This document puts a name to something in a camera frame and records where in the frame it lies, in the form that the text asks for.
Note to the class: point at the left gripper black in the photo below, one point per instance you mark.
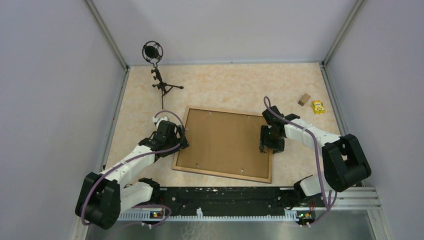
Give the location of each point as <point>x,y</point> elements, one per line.
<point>184,144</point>

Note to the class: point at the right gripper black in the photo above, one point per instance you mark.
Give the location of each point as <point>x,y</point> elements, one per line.
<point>278,147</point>

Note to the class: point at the wooden picture frame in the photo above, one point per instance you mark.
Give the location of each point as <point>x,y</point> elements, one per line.
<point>222,144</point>

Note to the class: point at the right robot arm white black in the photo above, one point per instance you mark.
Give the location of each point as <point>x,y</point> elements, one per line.
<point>341,162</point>

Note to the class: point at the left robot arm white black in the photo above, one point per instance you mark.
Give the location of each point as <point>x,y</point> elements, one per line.
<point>104,195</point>

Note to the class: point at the small brown wooden block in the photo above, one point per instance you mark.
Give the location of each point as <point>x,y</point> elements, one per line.
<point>304,99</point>

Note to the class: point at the small yellow toy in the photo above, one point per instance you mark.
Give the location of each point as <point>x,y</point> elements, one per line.
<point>318,107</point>

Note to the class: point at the black microphone on tripod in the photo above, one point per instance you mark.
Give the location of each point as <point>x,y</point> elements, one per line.
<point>152,53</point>

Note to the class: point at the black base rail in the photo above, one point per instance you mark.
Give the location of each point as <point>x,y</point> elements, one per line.
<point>256,201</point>

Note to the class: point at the white cable duct strip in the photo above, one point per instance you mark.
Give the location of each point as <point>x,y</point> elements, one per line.
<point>139,215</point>

